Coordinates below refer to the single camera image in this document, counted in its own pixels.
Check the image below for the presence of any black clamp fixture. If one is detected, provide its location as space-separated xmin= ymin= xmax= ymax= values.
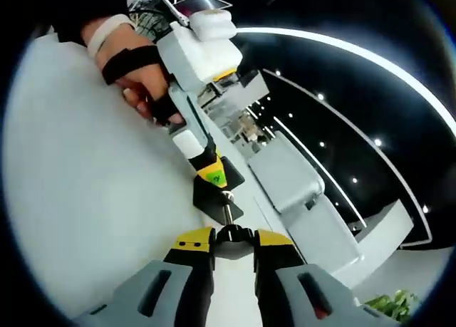
xmin=192 ymin=155 xmax=256 ymax=261

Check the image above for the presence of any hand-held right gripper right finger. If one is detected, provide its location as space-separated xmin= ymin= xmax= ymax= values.
xmin=253 ymin=228 xmax=392 ymax=327

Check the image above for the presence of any person's left hand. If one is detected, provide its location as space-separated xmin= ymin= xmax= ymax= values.
xmin=95 ymin=30 xmax=185 ymax=128

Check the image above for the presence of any white desk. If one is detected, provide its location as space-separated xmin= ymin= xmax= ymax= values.
xmin=3 ymin=32 xmax=452 ymax=321

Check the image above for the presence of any white storage box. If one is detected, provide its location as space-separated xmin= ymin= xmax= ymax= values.
xmin=280 ymin=197 xmax=367 ymax=284
xmin=247 ymin=151 xmax=326 ymax=214

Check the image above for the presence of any green potted plant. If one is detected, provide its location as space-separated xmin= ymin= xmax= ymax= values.
xmin=362 ymin=289 xmax=420 ymax=323

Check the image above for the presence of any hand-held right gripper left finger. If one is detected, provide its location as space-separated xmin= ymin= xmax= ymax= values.
xmin=76 ymin=226 xmax=217 ymax=327

